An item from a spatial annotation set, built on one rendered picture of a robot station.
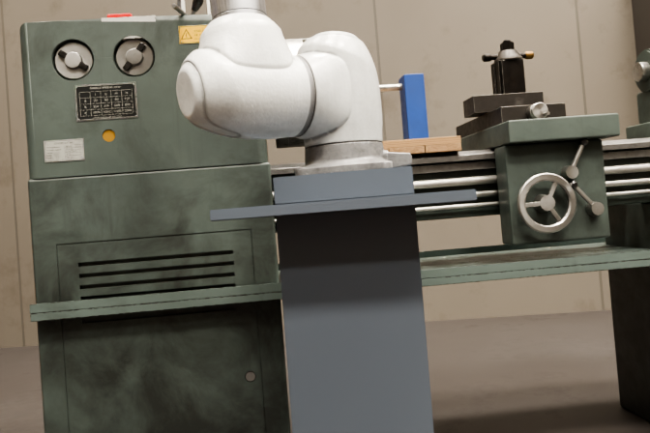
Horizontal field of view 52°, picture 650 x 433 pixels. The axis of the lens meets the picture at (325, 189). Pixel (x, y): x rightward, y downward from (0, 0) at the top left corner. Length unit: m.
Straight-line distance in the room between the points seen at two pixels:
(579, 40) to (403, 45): 1.05
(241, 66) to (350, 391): 0.60
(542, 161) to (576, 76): 2.51
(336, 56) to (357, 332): 0.51
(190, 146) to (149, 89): 0.18
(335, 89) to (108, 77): 0.73
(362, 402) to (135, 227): 0.78
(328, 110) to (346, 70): 0.09
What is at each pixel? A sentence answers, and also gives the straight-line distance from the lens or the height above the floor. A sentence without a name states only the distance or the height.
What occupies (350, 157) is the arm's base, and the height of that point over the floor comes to 0.83.
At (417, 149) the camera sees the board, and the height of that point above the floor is 0.88.
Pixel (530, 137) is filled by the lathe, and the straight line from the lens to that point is 1.81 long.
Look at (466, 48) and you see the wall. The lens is 4.25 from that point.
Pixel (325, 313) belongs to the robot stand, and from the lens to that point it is 1.21.
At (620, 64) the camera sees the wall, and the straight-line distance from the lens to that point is 4.42.
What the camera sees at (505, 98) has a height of 1.01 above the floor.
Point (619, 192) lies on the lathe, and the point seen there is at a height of 0.71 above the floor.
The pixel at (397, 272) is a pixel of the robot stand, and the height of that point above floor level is 0.62.
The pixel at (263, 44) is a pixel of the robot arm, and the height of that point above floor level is 1.03.
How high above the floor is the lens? 0.74
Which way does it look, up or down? 2 degrees up
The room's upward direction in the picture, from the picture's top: 4 degrees counter-clockwise
